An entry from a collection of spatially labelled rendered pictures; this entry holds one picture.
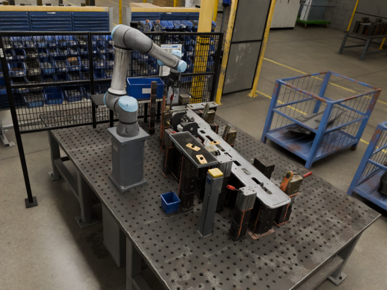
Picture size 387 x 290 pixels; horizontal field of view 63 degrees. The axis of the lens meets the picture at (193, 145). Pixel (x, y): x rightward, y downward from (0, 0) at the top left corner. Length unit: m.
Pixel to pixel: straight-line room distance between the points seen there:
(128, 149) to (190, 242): 0.70
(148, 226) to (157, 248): 0.18
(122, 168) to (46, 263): 1.04
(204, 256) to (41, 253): 1.47
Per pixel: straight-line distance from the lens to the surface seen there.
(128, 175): 2.19
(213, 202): 1.80
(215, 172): 1.69
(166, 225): 2.01
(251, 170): 2.07
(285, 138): 4.50
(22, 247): 2.98
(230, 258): 1.90
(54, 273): 2.74
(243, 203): 1.79
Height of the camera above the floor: 2.12
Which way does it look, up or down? 30 degrees down
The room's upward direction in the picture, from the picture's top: 7 degrees clockwise
